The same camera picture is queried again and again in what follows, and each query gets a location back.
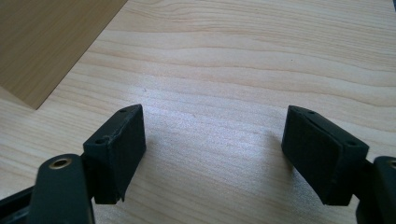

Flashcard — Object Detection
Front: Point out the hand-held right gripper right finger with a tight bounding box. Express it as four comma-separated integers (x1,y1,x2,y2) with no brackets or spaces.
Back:
280,105,371,207

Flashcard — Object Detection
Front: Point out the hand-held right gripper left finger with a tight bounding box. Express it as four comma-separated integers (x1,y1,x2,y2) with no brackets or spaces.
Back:
81,104,148,205

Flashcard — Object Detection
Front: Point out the wooden tea box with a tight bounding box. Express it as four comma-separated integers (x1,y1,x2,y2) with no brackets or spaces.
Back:
0,0,129,111

